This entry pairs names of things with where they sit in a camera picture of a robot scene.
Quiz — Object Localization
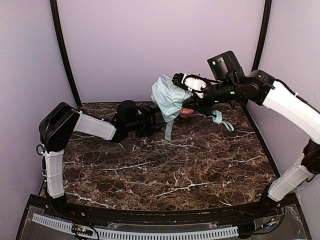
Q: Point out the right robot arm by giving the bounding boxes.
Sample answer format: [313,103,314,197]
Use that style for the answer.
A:
[180,50,320,202]

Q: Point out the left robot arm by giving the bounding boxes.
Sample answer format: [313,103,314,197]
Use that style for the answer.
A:
[36,100,166,199]

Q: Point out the black corner post left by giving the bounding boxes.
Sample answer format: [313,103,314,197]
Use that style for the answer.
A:
[49,0,82,108]

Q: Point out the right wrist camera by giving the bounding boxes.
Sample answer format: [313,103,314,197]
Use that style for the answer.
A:
[172,73,211,99]

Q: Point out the black front rail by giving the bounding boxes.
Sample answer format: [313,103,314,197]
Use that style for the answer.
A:
[27,194,298,227]

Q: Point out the black corner post right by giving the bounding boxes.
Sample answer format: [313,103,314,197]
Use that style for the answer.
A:
[251,0,272,72]

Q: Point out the white slotted cable duct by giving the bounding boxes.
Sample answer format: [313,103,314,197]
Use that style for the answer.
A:
[31,213,239,240]

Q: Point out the mint green folding umbrella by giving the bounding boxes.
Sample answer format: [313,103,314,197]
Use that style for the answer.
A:
[151,74,235,142]

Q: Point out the red patterned white bowl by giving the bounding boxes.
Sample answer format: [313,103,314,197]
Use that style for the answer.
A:
[179,107,195,118]

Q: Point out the black corner post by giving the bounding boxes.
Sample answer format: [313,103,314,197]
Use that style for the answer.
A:
[251,0,272,72]
[49,0,82,108]

